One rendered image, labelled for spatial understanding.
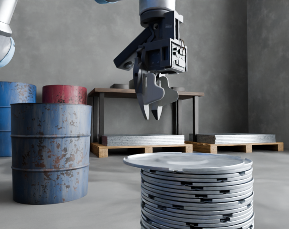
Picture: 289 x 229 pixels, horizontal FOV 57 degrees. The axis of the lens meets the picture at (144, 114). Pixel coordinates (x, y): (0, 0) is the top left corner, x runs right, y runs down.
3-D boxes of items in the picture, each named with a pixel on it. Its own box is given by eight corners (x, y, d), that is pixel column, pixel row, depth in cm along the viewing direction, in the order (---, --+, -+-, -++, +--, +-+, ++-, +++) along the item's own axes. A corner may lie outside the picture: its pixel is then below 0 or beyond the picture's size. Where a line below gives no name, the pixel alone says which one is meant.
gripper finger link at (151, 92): (158, 116, 49) (162, 68, 50) (133, 117, 52) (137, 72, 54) (167, 119, 51) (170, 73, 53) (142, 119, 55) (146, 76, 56)
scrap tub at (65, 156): (86, 183, 170) (87, 108, 172) (96, 201, 130) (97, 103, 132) (14, 188, 156) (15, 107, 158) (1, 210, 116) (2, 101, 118)
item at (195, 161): (139, 153, 83) (139, 151, 83) (236, 156, 76) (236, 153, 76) (105, 168, 55) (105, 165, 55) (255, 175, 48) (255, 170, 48)
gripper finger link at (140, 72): (137, 91, 51) (141, 47, 52) (131, 92, 52) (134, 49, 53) (151, 96, 55) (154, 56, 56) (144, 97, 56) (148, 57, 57)
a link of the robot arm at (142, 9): (131, -5, 55) (153, 9, 61) (131, 17, 54) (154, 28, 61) (162, -16, 50) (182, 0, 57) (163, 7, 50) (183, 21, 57)
